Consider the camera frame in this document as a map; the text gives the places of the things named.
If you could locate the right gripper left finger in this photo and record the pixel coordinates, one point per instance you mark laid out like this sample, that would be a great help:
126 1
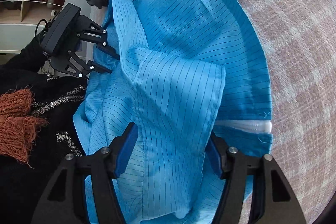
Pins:
64 198

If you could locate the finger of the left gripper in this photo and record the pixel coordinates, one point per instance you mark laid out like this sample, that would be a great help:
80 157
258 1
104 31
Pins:
100 69
108 50

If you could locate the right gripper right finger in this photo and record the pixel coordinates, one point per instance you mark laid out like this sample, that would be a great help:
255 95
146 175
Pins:
273 199

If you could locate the blue striped work coat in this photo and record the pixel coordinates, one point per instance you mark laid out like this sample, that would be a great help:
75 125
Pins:
187 68

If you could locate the black sparkly sleeve left forearm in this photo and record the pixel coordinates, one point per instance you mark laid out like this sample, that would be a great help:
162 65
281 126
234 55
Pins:
53 96

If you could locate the wooden shelf unit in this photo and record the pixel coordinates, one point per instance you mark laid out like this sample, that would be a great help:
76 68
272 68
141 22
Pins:
20 21

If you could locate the orange knit scarf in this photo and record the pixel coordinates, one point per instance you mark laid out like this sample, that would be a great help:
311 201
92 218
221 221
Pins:
18 128

